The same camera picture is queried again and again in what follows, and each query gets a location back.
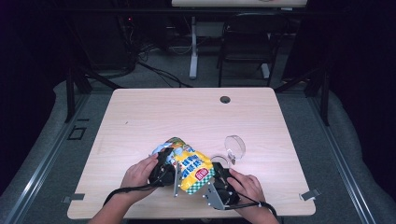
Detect clear plastic cup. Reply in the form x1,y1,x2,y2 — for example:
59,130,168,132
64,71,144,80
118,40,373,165
223,134,247,165

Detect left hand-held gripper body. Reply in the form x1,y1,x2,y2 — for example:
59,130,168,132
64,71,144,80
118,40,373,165
148,161,183,199

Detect black floor cables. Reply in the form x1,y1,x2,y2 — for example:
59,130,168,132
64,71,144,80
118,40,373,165
135,60,191,89

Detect black chair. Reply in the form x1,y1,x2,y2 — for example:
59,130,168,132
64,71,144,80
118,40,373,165
217,12,288,88

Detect white bowl with powder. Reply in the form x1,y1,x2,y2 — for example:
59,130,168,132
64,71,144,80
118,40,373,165
210,153,232,169

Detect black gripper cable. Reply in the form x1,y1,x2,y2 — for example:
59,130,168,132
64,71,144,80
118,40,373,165
103,182,163,207
223,191,278,218

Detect grey metal clip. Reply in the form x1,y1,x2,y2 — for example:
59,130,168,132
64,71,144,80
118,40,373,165
299,188,322,202

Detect yellow seasoning pouch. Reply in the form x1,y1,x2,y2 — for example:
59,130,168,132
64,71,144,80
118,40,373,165
151,136,217,196

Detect person's left hand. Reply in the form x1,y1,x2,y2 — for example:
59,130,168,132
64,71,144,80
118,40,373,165
120,153,160,203

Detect black metal stand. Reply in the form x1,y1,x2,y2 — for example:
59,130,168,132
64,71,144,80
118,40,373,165
274,65,331,127
64,60,123,124

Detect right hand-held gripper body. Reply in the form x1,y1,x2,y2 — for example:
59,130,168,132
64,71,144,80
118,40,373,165
202,172,241,211

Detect person's right hand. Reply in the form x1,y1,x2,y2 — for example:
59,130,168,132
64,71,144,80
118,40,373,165
226,168,266,216

